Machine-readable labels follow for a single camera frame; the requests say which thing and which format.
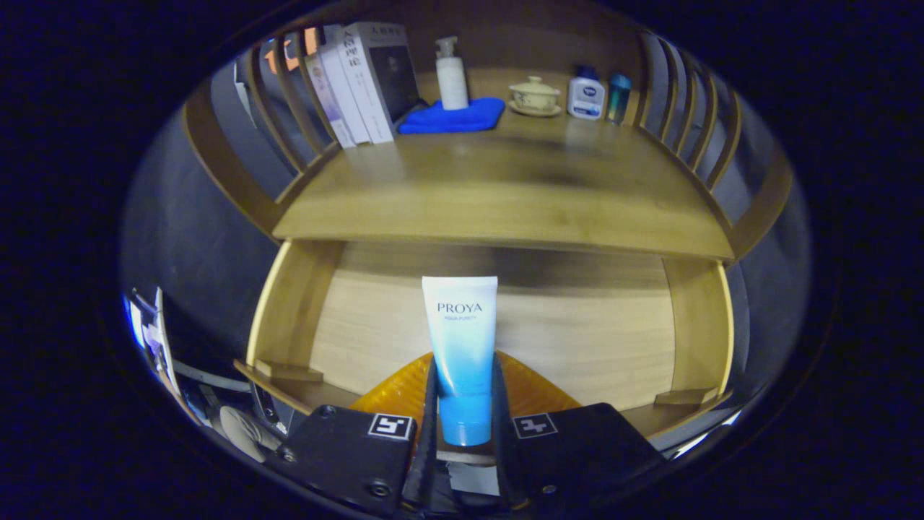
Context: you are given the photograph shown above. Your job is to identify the white and blue tube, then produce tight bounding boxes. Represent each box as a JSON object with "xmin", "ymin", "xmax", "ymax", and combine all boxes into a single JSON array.
[{"xmin": 422, "ymin": 275, "xmax": 499, "ymax": 447}]

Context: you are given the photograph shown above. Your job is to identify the teal slim bottle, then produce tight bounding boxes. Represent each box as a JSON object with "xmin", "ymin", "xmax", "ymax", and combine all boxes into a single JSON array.
[{"xmin": 606, "ymin": 73, "xmax": 632, "ymax": 124}]

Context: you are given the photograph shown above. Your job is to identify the white pump bottle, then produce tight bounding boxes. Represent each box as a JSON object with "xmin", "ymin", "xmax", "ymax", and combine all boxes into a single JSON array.
[{"xmin": 435, "ymin": 36, "xmax": 470, "ymax": 111}]

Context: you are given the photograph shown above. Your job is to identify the purple spine book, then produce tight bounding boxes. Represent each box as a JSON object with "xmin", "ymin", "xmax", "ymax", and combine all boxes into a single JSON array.
[{"xmin": 303, "ymin": 52, "xmax": 357, "ymax": 150}]

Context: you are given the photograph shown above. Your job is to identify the wooden cabinet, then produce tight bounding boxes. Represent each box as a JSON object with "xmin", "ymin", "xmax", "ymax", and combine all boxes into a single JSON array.
[{"xmin": 180, "ymin": 4, "xmax": 795, "ymax": 268}]

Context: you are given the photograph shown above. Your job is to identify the wooden drawer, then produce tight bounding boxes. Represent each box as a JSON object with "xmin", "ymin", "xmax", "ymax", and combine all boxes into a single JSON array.
[{"xmin": 235, "ymin": 238, "xmax": 737, "ymax": 441}]

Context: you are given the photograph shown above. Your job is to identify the blue folded cloth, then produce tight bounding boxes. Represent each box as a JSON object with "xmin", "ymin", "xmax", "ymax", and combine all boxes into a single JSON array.
[{"xmin": 398, "ymin": 97, "xmax": 506, "ymax": 135}]

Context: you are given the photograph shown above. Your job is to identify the thin white book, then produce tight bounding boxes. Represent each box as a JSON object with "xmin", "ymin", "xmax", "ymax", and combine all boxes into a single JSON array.
[{"xmin": 320, "ymin": 29, "xmax": 372, "ymax": 145}]

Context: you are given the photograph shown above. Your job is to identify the wooden countertop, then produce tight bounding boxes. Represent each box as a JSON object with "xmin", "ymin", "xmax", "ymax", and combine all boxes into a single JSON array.
[{"xmin": 273, "ymin": 69, "xmax": 736, "ymax": 261}]

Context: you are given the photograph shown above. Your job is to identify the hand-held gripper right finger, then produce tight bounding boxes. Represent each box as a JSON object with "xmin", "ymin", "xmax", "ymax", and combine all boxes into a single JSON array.
[{"xmin": 492, "ymin": 351, "xmax": 668, "ymax": 517}]

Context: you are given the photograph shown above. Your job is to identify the white lotion bottle blue cap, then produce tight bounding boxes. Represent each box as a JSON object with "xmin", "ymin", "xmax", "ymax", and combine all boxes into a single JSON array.
[{"xmin": 567, "ymin": 65, "xmax": 606, "ymax": 121}]

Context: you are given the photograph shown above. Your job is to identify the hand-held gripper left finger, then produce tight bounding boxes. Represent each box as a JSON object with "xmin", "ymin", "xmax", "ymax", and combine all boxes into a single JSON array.
[{"xmin": 278, "ymin": 352, "xmax": 440, "ymax": 519}]

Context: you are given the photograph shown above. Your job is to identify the beige lidded teacup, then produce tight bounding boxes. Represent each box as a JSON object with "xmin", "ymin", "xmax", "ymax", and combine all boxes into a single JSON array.
[{"xmin": 508, "ymin": 76, "xmax": 562, "ymax": 118}]

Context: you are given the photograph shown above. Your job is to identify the thick white and black book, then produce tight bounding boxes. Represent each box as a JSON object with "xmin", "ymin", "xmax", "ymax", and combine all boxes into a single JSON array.
[{"xmin": 336, "ymin": 22, "xmax": 422, "ymax": 144}]

